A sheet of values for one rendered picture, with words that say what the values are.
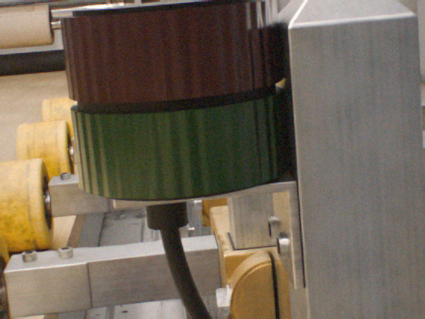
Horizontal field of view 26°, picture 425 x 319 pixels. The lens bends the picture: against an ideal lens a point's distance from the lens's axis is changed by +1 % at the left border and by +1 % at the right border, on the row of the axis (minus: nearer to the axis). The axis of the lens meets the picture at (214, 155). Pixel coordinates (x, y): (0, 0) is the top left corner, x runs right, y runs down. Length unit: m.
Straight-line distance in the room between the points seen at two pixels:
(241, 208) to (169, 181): 0.28
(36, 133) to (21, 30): 1.80
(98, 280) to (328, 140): 0.33
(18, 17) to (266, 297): 2.39
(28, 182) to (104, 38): 0.56
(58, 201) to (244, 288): 0.34
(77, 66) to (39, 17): 2.58
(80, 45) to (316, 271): 0.09
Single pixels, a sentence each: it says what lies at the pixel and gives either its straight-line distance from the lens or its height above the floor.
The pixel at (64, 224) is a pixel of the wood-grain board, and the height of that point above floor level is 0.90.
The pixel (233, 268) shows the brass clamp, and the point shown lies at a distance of 0.51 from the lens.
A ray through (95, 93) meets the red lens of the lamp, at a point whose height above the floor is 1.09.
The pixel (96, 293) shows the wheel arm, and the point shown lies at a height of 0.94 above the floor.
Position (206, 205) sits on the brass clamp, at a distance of 0.73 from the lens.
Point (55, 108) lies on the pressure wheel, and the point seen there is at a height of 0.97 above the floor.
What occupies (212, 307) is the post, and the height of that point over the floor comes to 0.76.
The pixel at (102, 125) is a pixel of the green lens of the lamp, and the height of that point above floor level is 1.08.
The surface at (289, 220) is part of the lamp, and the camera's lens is 0.25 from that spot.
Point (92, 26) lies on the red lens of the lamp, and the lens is 0.24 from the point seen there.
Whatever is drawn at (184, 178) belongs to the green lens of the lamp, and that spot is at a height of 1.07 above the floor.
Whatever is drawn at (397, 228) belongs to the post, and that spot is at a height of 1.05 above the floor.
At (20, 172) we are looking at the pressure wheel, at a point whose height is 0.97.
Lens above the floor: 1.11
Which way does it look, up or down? 10 degrees down
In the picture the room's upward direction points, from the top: 5 degrees counter-clockwise
